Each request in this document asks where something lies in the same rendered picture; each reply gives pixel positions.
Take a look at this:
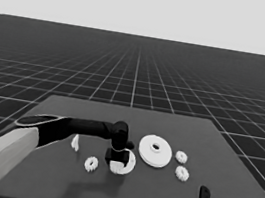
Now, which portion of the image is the white toothed gear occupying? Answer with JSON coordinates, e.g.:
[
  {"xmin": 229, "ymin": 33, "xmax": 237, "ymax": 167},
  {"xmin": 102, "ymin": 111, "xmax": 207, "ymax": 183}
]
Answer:
[
  {"xmin": 108, "ymin": 161, "xmax": 124, "ymax": 176},
  {"xmin": 173, "ymin": 165, "xmax": 191, "ymax": 184},
  {"xmin": 173, "ymin": 149, "xmax": 190, "ymax": 165},
  {"xmin": 83, "ymin": 154, "xmax": 100, "ymax": 174}
]

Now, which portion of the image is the large thick white disc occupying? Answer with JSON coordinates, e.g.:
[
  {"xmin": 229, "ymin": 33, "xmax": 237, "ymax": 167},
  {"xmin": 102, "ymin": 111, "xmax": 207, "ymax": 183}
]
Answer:
[{"xmin": 135, "ymin": 132, "xmax": 176, "ymax": 171}]

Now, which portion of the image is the white round pinned carrier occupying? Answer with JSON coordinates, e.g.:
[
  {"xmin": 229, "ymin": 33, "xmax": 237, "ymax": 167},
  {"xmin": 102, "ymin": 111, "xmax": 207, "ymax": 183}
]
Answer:
[{"xmin": 107, "ymin": 145, "xmax": 139, "ymax": 178}]

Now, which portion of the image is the small white T-shaped piece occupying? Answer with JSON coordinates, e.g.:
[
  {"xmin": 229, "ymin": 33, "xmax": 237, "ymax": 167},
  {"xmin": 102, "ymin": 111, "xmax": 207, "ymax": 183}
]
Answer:
[{"xmin": 69, "ymin": 132, "xmax": 82, "ymax": 153}]

